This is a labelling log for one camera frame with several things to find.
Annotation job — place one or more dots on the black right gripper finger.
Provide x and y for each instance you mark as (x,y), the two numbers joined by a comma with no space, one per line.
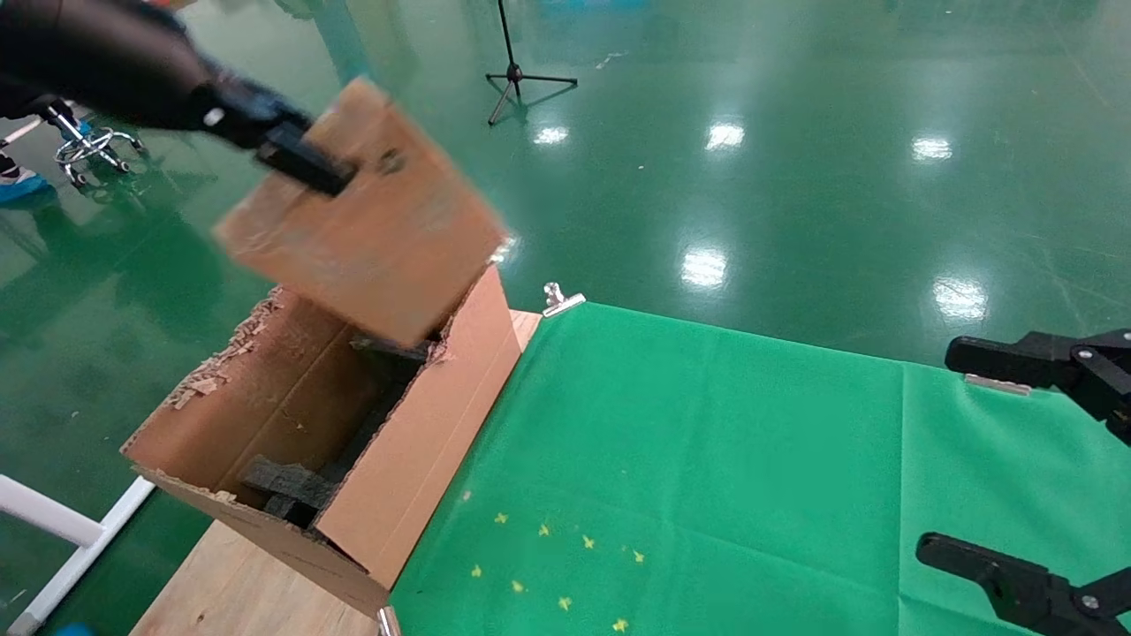
(1087,371)
(1025,592)

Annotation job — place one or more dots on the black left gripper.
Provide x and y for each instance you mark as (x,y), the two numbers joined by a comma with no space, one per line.
(97,62)

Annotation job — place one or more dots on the small cardboard box with hole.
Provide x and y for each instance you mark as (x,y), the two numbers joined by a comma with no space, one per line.
(380,238)

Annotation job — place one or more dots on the large open cardboard carton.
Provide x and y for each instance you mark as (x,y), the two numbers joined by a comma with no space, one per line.
(424,459)

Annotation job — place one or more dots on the rolling stool base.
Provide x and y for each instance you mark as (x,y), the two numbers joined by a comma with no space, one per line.
(93,146)

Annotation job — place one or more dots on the black tripod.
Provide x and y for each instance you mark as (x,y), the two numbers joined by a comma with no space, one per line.
(514,75)

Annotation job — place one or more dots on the person in black clothes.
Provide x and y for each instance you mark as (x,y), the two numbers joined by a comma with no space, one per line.
(22,185)

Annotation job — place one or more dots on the green table cloth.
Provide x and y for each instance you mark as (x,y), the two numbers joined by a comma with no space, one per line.
(751,486)

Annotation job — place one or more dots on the black foam block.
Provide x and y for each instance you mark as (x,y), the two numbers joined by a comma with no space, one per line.
(287,486)

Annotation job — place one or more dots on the white table frame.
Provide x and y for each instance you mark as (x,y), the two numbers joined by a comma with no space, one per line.
(53,521)

